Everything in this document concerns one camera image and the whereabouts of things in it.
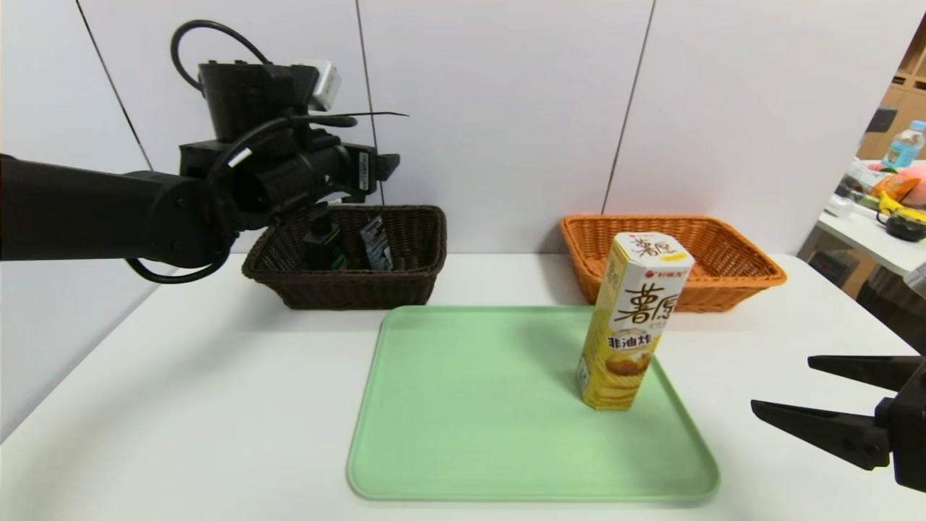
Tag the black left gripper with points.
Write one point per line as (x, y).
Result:
(364, 171)

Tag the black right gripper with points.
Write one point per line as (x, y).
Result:
(903, 427)

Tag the dark green cone tube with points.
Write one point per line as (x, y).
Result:
(376, 246)

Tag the dark green rectangular bottle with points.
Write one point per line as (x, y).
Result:
(322, 246)

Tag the yellow potato chips box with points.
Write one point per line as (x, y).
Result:
(629, 325)

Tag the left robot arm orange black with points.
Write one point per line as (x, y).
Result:
(87, 210)

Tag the dark brown wicker basket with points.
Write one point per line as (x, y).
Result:
(405, 282)

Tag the orange wicker basket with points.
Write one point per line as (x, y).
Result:
(723, 282)

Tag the black zip tie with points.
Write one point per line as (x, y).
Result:
(376, 113)

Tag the dark chair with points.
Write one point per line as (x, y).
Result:
(886, 311)

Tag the white side table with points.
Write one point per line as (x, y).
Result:
(861, 235)

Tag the black round object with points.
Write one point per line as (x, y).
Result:
(904, 229)

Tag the clear plastic bag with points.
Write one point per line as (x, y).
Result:
(843, 206)

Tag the yellow item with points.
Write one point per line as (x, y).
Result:
(893, 205)

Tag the orange snack bag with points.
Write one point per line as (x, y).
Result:
(895, 188)

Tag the pink soft item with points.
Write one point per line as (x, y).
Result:
(917, 174)

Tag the clear water bottle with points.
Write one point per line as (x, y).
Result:
(904, 148)

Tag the light green plastic tray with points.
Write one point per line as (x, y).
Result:
(470, 434)

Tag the wooden cabinet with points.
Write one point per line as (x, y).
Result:
(913, 101)

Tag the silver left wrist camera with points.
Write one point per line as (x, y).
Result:
(325, 83)

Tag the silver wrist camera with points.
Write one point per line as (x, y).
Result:
(919, 278)
(325, 83)

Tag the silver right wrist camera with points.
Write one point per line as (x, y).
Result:
(919, 278)

